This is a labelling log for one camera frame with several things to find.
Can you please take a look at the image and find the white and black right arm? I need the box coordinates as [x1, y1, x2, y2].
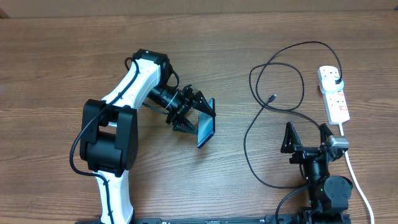
[280, 122, 353, 223]

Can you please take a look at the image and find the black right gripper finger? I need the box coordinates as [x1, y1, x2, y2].
[319, 123, 333, 144]
[280, 122, 302, 153]

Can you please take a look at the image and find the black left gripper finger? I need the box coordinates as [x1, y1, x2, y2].
[192, 91, 216, 118]
[172, 117, 198, 134]

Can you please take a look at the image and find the white power strip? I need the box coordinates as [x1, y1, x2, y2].
[317, 65, 350, 125]

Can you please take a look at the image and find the black charger cable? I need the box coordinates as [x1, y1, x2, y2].
[243, 40, 343, 190]

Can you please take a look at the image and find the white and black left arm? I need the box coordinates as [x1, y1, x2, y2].
[72, 49, 216, 223]

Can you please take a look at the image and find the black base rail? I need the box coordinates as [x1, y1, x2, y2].
[75, 214, 352, 224]

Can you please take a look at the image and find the white charger plug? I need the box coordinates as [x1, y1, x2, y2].
[319, 77, 345, 94]

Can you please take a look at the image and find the blue screen smartphone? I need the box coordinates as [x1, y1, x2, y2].
[197, 112, 215, 149]

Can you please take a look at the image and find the white power strip cord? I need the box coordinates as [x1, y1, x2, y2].
[338, 123, 376, 224]

